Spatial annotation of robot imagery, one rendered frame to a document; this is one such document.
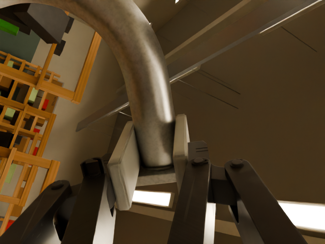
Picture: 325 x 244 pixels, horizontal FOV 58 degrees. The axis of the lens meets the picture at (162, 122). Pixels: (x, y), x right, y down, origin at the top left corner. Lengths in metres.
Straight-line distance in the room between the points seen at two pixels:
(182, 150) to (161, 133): 0.04
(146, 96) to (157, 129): 0.02
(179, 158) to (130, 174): 0.04
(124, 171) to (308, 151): 3.91
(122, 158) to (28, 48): 10.84
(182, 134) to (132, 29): 0.07
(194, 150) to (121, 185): 0.05
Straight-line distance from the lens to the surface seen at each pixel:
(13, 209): 7.12
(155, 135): 0.20
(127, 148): 0.18
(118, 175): 0.16
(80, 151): 10.47
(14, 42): 11.01
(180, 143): 0.17
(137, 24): 0.19
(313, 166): 3.96
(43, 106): 9.79
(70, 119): 10.54
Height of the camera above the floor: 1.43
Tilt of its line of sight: 25 degrees up
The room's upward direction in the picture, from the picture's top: 112 degrees clockwise
